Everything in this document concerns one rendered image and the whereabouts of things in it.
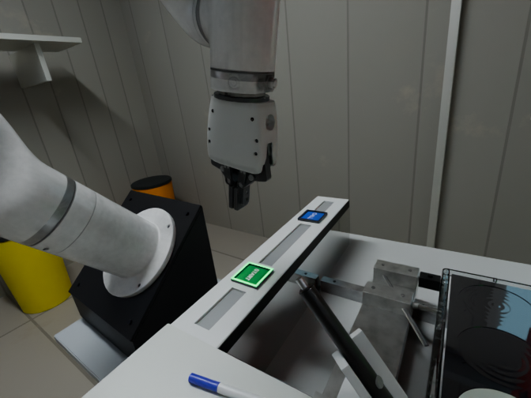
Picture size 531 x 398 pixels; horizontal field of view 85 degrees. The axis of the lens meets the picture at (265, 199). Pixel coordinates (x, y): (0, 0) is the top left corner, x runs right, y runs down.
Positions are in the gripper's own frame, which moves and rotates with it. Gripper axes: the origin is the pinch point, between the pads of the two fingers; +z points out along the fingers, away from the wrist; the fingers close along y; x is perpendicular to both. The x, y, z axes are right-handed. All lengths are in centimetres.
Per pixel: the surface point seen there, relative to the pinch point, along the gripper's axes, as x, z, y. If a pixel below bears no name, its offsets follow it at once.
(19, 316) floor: 1, 153, 183
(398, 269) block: -19.5, 15.8, -25.2
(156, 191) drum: -114, 99, 176
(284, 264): -5.6, 14.4, -6.8
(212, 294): 6.8, 15.8, -0.3
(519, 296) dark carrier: -20.8, 12.7, -43.5
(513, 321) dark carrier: -13.9, 13.1, -42.1
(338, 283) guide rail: -17.6, 23.9, -15.0
